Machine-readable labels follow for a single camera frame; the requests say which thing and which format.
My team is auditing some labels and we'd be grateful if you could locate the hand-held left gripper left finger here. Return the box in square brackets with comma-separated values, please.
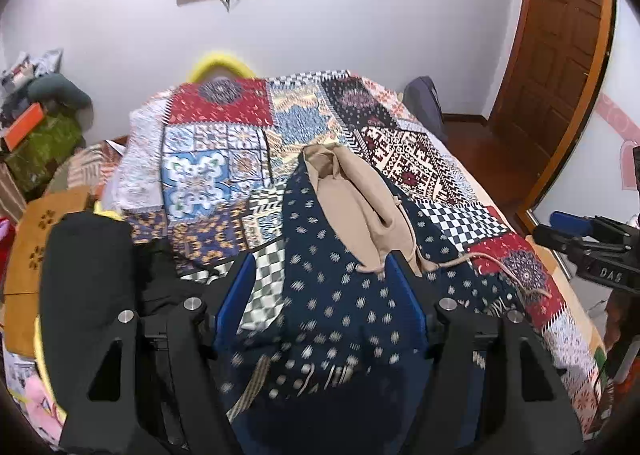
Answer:
[59, 251, 258, 455]

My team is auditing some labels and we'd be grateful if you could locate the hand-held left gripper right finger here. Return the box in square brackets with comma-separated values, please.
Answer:
[385, 251, 585, 455]

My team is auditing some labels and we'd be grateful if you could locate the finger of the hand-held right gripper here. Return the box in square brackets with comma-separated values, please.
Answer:
[532, 224, 601, 261]
[550, 211, 596, 236]

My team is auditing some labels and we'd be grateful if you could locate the navy patterned hooded garment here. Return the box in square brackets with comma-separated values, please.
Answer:
[220, 144, 551, 455]

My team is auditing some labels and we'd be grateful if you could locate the black garment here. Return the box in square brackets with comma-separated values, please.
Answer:
[39, 212, 221, 416]

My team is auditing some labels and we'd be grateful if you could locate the patchwork bedspread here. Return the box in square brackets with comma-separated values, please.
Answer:
[107, 69, 608, 436]

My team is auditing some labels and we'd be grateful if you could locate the brown wooden door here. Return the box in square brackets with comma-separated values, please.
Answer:
[487, 0, 616, 208]

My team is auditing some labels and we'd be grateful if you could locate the grey-blue backpack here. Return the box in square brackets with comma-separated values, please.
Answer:
[402, 76, 448, 136]

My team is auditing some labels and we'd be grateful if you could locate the striped orange quilt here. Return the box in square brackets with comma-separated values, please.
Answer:
[47, 142, 131, 196]

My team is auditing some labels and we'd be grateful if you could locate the bamboo lap table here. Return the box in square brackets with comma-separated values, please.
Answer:
[2, 185, 101, 296]

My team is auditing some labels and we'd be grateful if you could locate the yellow hoop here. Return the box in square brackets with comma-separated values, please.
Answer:
[187, 51, 258, 85]

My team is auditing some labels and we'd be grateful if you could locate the green patterned cloth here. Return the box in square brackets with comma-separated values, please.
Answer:
[5, 112, 86, 181]

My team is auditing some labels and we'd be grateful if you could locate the orange box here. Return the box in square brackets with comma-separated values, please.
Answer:
[5, 102, 46, 151]

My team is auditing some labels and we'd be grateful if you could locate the dark teal pillow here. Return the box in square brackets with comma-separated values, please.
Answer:
[27, 74, 93, 111]

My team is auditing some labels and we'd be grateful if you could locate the pile of papers and bags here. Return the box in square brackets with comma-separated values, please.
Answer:
[0, 49, 63, 126]

